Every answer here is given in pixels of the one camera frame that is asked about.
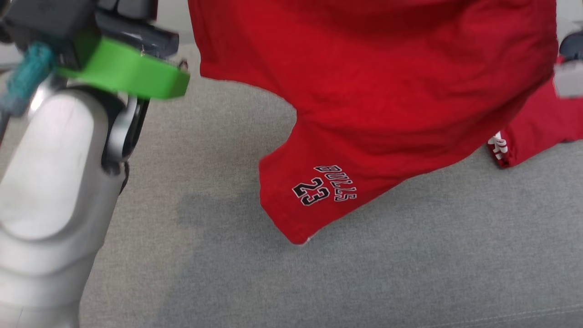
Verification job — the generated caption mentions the red shorts white trim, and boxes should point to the red shorts white trim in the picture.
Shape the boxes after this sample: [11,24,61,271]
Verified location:
[188,0,559,246]

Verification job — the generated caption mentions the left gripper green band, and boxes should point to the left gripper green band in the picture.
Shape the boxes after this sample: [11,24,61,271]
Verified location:
[57,0,191,101]

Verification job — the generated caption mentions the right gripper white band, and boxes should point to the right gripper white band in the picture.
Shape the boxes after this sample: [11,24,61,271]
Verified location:
[553,61,583,99]

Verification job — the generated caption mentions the red Bulls 23 jersey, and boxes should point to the red Bulls 23 jersey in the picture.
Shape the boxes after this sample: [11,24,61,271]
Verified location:
[486,55,583,169]

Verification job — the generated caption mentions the grey fabric sofa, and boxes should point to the grey fabric sofa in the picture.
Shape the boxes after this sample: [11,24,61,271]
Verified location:
[0,43,583,328]

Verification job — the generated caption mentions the left black cable teal plug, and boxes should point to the left black cable teal plug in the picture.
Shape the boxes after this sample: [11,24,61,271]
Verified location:
[0,42,57,137]

